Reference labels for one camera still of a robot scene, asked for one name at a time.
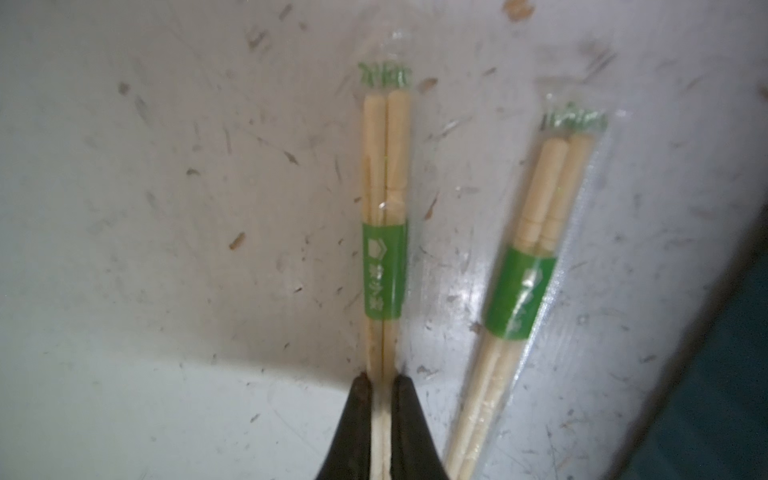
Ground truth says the teal plastic storage box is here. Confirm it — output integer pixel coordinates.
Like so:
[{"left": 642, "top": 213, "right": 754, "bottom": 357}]
[{"left": 606, "top": 210, "right": 767, "bottom": 479}]

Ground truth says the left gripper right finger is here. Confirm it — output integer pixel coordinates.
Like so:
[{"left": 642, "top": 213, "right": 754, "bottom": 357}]
[{"left": 390, "top": 374, "right": 449, "bottom": 480}]

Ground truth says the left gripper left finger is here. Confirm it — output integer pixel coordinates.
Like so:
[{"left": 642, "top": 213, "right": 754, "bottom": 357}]
[{"left": 316, "top": 372, "right": 373, "bottom": 480}]

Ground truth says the chopsticks pair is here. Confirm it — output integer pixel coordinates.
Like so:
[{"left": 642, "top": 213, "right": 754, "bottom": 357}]
[
  {"left": 445, "top": 100, "right": 610, "bottom": 479},
  {"left": 357, "top": 30, "right": 412, "bottom": 479}
]

